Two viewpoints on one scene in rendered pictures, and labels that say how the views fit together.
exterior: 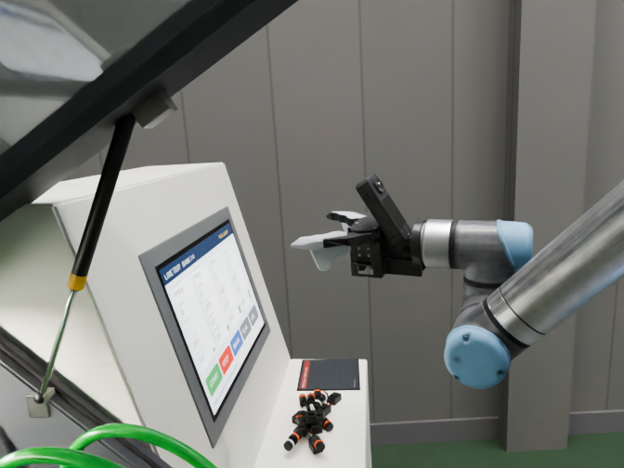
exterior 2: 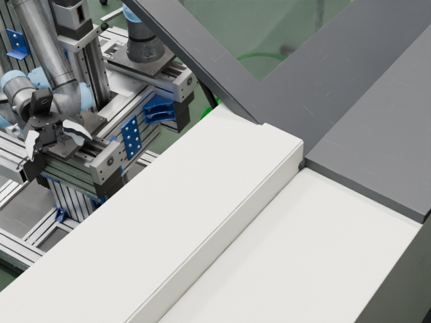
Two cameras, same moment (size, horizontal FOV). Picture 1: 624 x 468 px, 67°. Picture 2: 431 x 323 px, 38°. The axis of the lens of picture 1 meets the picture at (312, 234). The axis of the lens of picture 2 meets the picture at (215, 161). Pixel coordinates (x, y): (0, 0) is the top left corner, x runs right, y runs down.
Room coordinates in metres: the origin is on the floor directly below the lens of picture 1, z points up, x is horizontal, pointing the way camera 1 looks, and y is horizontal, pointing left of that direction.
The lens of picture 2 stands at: (1.48, 0.90, 2.45)
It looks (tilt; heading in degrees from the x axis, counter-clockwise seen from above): 45 degrees down; 214
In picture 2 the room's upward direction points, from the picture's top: 4 degrees counter-clockwise
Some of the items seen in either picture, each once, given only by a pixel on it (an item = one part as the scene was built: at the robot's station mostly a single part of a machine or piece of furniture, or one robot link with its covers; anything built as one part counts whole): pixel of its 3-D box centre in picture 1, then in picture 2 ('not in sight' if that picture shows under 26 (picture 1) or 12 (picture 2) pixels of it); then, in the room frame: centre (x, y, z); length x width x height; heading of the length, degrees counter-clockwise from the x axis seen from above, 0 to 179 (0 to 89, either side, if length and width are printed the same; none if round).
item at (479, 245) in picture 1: (491, 248); (20, 91); (0.67, -0.26, 1.43); 0.11 x 0.08 x 0.09; 64
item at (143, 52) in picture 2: not in sight; (144, 41); (-0.06, -0.44, 1.09); 0.15 x 0.15 x 0.10
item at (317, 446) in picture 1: (314, 414); not in sight; (0.92, 0.02, 1.01); 0.23 x 0.11 x 0.06; 172
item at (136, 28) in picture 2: not in sight; (140, 13); (-0.07, -0.44, 1.20); 0.13 x 0.12 x 0.14; 25
